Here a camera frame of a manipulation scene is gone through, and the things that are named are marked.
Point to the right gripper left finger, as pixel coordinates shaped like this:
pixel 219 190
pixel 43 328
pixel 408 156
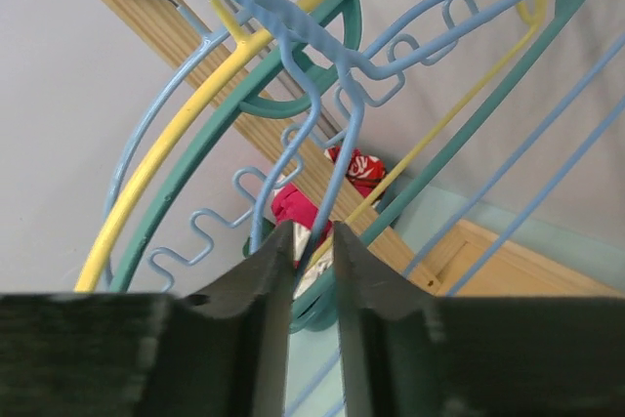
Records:
pixel 146 353

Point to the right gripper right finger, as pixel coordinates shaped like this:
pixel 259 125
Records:
pixel 406 352

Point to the light blue wire hanger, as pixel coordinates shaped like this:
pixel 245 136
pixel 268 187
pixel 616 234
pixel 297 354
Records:
pixel 404 351

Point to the yellow hanger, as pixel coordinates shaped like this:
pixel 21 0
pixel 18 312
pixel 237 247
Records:
pixel 248 46

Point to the light blue notched hanger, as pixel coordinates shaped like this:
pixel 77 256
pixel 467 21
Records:
pixel 119 280

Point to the teal hanger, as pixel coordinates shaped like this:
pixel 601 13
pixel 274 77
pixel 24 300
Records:
pixel 292 79

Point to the teal laundry basket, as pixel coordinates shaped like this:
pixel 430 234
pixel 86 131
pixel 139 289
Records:
pixel 379 204

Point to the wooden clothes rack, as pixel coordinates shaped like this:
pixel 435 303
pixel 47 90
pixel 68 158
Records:
pixel 321 180

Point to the white garment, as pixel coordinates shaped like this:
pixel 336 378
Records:
pixel 315 268

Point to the pink garment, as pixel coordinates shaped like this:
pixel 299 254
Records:
pixel 289 204

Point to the red patterned garment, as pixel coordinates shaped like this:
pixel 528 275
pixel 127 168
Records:
pixel 365 172

